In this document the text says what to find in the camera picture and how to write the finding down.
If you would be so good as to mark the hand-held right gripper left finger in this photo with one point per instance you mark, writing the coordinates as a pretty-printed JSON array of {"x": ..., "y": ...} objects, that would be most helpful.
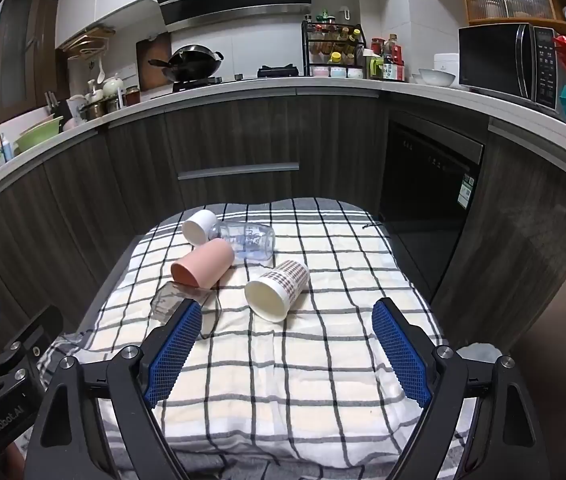
[{"x": 173, "y": 352}]

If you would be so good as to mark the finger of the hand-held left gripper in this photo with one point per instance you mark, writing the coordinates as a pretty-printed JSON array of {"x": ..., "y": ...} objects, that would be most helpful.
[{"x": 38, "y": 332}]

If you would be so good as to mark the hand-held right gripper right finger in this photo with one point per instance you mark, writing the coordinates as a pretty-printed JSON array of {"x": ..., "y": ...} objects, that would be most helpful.
[{"x": 403, "y": 355}]

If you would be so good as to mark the brown patterned paper cup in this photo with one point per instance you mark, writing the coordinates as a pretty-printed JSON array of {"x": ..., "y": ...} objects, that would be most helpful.
[{"x": 283, "y": 282}]

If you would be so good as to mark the person's left forearm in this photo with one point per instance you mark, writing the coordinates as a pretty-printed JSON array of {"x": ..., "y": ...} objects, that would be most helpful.
[{"x": 14, "y": 462}]

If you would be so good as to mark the clear glass cup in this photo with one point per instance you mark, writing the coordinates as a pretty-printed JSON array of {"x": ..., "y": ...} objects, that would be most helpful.
[{"x": 167, "y": 300}]

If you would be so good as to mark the pink cup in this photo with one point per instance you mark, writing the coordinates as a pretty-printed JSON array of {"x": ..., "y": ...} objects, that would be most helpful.
[{"x": 204, "y": 262}]

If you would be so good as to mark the white cup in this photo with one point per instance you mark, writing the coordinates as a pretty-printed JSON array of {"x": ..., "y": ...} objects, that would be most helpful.
[{"x": 198, "y": 229}]

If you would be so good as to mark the black white checkered cloth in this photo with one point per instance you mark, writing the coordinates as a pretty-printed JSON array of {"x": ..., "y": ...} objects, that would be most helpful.
[{"x": 288, "y": 370}]

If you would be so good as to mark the clear printed glass bottle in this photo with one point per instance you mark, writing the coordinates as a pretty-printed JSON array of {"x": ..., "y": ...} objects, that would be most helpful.
[{"x": 250, "y": 240}]

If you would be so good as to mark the black dishwasher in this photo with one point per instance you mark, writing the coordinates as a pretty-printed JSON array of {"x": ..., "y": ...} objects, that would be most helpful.
[{"x": 428, "y": 195}]

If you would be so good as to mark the green bowl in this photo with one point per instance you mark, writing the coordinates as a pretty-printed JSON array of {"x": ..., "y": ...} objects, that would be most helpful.
[{"x": 38, "y": 137}]

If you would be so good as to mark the dark wood drawer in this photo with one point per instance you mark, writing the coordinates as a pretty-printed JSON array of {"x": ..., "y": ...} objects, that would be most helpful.
[{"x": 238, "y": 160}]

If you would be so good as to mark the white patterned mug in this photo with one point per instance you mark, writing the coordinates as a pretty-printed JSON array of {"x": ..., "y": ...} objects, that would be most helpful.
[{"x": 77, "y": 110}]

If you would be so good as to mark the white teapot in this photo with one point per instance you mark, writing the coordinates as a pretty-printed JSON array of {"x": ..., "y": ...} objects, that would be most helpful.
[{"x": 113, "y": 87}]

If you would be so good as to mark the brown door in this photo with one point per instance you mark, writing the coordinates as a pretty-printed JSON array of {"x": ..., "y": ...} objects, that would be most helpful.
[{"x": 28, "y": 55}]

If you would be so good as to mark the black gas stove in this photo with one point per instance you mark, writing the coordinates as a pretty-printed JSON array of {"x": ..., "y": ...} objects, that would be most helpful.
[{"x": 203, "y": 82}]

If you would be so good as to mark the white bowl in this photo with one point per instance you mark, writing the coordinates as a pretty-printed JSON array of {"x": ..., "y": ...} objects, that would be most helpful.
[{"x": 435, "y": 78}]

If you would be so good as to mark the brown cutting board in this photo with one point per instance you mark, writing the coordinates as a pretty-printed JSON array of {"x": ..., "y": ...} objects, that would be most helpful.
[{"x": 153, "y": 67}]

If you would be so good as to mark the green mug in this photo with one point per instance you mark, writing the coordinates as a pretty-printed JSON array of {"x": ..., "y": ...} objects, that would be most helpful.
[{"x": 374, "y": 67}]

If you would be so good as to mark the black wok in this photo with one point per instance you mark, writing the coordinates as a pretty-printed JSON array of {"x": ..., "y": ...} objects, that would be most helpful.
[{"x": 193, "y": 60}]

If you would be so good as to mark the dark sauce bottle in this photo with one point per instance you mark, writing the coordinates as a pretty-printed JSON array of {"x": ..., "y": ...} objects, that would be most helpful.
[{"x": 391, "y": 60}]

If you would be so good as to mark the black microwave oven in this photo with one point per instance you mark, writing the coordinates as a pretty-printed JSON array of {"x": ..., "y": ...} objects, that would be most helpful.
[{"x": 503, "y": 60}]

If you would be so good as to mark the black spice rack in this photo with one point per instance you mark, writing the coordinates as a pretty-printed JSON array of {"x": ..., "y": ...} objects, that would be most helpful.
[{"x": 333, "y": 47}]

